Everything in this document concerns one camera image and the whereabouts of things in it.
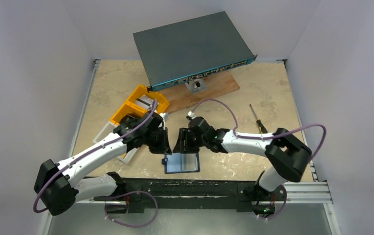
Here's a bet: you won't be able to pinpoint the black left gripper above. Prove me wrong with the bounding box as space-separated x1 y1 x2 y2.
144 127 172 155

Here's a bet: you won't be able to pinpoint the navy blue card holder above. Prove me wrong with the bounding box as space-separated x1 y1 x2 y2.
161 153 200 174

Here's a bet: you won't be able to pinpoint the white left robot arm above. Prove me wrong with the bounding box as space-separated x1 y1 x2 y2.
33 111 171 216

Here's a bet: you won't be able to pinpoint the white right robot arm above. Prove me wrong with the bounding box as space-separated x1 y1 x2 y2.
173 117 312 199

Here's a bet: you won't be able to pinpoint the grey cards in bin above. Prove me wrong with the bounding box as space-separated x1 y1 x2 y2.
134 95 154 110

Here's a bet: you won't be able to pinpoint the yellow plastic bin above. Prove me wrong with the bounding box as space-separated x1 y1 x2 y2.
110 85 170 125

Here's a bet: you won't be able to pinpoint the wooden board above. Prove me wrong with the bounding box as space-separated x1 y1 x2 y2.
160 71 240 113

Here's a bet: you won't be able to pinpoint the white plastic bin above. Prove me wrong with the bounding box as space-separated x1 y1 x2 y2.
92 121 139 165

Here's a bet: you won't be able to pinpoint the yellow black screwdriver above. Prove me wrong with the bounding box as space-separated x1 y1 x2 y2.
249 104 268 134

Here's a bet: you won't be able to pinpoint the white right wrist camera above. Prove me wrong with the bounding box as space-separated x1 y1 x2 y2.
186 111 196 120

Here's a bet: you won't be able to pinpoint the grey metal switch stand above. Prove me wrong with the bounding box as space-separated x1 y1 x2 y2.
185 78 207 94

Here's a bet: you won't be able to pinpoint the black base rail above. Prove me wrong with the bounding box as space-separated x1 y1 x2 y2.
92 172 288 215

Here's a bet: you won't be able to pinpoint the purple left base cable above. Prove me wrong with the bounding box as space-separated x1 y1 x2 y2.
103 190 159 229

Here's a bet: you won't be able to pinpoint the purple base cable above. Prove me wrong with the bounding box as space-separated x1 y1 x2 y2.
103 190 159 229
256 186 289 221

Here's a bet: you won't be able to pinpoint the grey network switch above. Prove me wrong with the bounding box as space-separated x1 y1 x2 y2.
133 11 257 92

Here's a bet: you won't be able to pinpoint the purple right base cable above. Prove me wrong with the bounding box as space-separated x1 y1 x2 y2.
256 186 289 221

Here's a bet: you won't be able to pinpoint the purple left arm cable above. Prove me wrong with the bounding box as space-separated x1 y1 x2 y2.
32 99 158 214

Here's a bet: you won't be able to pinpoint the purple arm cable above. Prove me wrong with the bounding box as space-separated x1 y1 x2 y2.
190 98 327 163
32 99 158 214

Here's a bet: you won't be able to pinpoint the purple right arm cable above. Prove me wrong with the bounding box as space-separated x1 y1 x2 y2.
190 98 327 163

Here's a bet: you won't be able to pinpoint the aluminium frame rail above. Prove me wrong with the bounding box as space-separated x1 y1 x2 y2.
284 182 333 204

